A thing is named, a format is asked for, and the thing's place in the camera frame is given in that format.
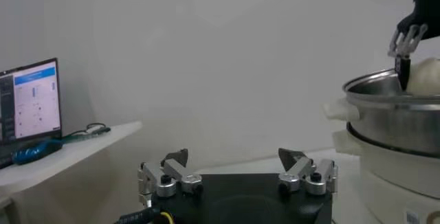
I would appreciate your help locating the white steamed baozi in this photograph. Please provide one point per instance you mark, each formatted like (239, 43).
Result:
(426, 77)

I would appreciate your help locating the stainless steel steamer basket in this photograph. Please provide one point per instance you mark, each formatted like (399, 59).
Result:
(395, 129)

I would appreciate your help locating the open black laptop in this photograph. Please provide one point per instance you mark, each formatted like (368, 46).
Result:
(34, 101)

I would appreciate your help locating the white side table with laptop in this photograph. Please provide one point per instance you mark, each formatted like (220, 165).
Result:
(75, 156)

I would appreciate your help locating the white electric cooker base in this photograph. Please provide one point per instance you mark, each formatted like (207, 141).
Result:
(395, 177)

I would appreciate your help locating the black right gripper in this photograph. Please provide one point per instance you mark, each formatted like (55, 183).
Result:
(429, 5)

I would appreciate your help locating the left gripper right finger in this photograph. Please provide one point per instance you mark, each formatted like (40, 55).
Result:
(299, 168)

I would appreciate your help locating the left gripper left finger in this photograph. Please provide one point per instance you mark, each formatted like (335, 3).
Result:
(172, 168)

